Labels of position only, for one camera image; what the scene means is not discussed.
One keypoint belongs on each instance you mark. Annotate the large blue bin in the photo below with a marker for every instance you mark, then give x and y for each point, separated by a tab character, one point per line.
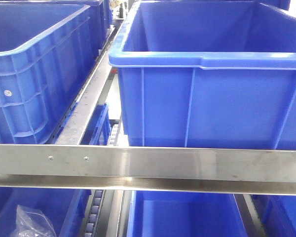
208	74
45	58

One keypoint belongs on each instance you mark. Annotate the lower left blue bin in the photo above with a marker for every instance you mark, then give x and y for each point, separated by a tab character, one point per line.
65	208

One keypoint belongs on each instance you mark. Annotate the large blue bin right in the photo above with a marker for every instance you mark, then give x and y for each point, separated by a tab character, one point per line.
208	74

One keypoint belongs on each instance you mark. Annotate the large blue bin left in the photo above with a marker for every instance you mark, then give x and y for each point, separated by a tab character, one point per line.
45	58

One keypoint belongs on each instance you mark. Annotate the clear plastic bag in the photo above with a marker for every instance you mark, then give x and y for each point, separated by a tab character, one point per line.
32	223

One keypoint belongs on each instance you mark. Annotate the lower middle blue bin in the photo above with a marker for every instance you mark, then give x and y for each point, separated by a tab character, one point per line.
182	214

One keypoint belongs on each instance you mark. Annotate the steel front shelf beam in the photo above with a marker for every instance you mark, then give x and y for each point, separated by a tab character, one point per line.
148	168

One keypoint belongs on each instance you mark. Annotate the steel divider rail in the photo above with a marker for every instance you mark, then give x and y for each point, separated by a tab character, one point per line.
95	87

